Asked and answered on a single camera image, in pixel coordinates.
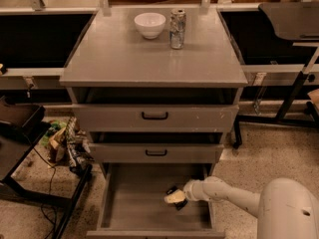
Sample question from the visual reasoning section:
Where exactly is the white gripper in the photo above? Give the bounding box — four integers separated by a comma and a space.
164, 180, 207, 204

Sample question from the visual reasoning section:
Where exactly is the dark blue rxbar wrapper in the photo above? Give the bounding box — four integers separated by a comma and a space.
166, 186, 187, 210

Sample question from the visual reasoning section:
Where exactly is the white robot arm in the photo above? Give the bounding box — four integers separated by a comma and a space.
164, 176, 319, 239

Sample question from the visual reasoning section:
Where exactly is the grey bottom drawer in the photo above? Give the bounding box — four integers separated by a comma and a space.
87, 163, 225, 239

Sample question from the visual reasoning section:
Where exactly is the grey drawer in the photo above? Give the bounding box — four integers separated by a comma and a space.
87, 163, 225, 239
73, 87, 238, 132
90, 132, 223, 163

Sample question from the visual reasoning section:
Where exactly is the grey middle drawer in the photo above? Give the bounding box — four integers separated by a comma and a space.
90, 132, 223, 163

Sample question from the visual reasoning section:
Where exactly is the grey drawer cabinet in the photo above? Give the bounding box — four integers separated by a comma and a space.
59, 5, 249, 184

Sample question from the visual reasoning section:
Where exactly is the grey top drawer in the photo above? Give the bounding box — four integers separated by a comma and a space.
73, 87, 238, 132

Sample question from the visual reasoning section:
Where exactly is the pile of snack bags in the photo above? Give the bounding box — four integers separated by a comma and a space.
41, 117, 93, 176

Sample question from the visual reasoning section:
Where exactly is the black tray table left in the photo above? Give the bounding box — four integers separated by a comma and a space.
0, 97, 92, 239

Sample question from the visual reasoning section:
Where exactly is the white ceramic bowl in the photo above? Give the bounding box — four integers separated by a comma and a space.
134, 13, 166, 40

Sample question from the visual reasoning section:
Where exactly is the black cable on floor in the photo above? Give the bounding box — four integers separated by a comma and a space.
31, 146, 58, 239

